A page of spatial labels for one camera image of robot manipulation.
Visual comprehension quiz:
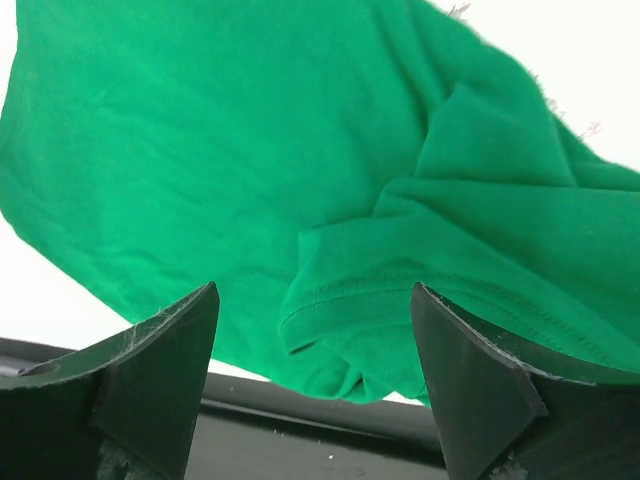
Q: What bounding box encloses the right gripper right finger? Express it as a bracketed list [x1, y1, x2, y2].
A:
[410, 284, 639, 480]

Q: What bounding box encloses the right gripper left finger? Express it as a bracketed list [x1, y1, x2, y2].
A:
[1, 283, 219, 480]

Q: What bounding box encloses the green t shirt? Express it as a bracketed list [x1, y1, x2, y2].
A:
[1, 1, 639, 403]

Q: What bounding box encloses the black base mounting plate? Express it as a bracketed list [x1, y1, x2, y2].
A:
[0, 337, 451, 480]

